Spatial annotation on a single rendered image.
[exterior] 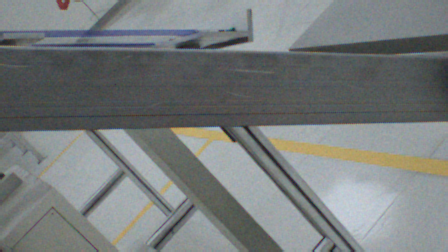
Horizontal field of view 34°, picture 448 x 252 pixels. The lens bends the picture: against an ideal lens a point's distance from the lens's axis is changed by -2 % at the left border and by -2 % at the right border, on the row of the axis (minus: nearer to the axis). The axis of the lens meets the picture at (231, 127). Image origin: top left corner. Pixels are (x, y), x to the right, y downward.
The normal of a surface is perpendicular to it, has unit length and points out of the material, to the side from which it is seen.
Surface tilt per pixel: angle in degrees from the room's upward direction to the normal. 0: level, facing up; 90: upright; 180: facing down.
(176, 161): 90
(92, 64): 90
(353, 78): 90
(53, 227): 90
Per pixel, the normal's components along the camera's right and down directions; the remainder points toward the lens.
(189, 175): 0.47, -0.02
